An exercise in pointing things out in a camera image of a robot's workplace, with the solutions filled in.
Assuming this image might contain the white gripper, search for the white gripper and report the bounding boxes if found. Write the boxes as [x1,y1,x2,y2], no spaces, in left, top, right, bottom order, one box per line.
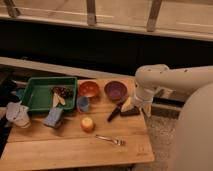
[121,87,152,117]

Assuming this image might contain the white crumpled cloth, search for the white crumpled cloth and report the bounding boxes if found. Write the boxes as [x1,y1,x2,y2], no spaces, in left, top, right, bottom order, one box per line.
[6,102,30,128]

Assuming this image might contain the blue sponge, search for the blue sponge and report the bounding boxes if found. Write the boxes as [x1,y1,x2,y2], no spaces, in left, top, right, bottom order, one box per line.
[43,107,63,128]

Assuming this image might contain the silver metal fork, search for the silver metal fork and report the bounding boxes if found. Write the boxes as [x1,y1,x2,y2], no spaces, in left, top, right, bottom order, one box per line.
[95,135,126,146]

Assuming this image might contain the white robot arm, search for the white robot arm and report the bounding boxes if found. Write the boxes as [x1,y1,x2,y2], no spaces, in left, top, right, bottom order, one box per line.
[131,64,213,171]

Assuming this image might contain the purple bowl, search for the purple bowl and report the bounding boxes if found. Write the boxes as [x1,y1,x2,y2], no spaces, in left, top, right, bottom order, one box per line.
[104,81,127,101]

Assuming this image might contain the wooden table board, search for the wooden table board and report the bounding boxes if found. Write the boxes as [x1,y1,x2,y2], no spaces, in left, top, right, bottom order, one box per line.
[0,78,155,171]

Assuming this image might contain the blue plastic cup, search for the blue plastic cup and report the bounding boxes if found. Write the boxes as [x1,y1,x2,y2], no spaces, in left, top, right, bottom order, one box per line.
[77,96,89,112]

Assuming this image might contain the orange yellow apple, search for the orange yellow apple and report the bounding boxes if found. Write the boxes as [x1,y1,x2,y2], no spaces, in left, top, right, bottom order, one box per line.
[81,117,95,132]

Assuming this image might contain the black wedge block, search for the black wedge block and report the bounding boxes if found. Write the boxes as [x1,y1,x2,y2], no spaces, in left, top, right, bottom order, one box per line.
[120,107,140,117]

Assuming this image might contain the green plastic tray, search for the green plastic tray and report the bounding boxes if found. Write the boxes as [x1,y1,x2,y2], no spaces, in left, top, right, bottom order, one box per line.
[22,76,77,113]

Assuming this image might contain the red bowl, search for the red bowl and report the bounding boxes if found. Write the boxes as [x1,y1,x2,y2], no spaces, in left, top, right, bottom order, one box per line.
[78,81,100,97]

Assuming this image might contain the pale banana slices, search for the pale banana slices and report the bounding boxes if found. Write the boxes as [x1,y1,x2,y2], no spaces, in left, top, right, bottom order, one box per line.
[53,93,66,107]

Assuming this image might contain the dark purple grapes bunch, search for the dark purple grapes bunch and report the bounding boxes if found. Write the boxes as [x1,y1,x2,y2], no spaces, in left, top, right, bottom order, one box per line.
[51,86,73,98]

